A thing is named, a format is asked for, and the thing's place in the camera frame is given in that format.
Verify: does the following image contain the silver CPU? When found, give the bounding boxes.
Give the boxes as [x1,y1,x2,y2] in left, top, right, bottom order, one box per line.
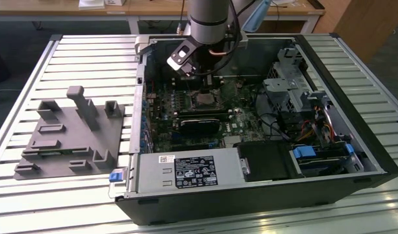
[196,94,220,105]

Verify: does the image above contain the CPU socket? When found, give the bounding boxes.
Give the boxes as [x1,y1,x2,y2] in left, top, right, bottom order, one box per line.
[191,90,224,108]

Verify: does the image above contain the RAM slot white clips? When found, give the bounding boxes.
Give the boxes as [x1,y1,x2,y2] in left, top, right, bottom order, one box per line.
[177,117,229,121]

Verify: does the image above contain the green motherboard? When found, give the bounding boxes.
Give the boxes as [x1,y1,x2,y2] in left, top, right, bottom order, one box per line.
[143,73,270,153]

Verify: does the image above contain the black graphics card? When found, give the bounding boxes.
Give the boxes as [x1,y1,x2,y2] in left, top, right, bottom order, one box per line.
[177,118,223,135]

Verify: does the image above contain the metal disk bay cage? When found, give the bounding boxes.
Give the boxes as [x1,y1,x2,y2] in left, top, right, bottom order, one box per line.
[262,47,332,115]

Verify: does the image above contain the wooden desk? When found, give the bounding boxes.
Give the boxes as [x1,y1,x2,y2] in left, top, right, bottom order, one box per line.
[0,0,326,35]

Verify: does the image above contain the small silver heatsink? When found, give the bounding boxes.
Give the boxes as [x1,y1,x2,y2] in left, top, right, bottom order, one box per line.
[223,136,243,147]

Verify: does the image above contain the black plastic shroud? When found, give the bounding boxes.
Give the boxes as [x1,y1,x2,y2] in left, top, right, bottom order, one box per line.
[236,141,302,183]

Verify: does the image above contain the blue disk carrier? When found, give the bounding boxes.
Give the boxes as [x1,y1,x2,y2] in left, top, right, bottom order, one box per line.
[291,145,316,161]

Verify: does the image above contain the silver power supply unit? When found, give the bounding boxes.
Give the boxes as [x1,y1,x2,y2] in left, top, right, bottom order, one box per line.
[135,147,248,193]

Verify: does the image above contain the grey parts rack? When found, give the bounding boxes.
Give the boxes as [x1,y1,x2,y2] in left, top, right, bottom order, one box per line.
[13,85,127,181]

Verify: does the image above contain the wooden cabinet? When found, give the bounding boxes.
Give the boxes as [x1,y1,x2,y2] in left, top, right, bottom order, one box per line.
[322,0,398,64]

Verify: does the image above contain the blue case latch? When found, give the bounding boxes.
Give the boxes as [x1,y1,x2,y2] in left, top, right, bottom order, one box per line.
[108,170,125,183]

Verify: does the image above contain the black PC case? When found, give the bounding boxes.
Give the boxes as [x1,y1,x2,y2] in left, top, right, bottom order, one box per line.
[113,33,398,226]

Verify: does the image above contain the black camera white plate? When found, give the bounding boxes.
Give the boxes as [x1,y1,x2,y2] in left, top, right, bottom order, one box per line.
[165,38,200,77]

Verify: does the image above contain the black cable brass plug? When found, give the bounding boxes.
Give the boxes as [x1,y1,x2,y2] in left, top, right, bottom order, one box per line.
[175,14,185,35]

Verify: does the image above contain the black cable bundle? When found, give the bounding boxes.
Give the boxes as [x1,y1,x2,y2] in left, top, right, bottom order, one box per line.
[258,111,296,143]

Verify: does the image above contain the coloured wire bundle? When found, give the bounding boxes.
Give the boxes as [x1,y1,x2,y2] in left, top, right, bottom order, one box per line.
[296,104,338,147]

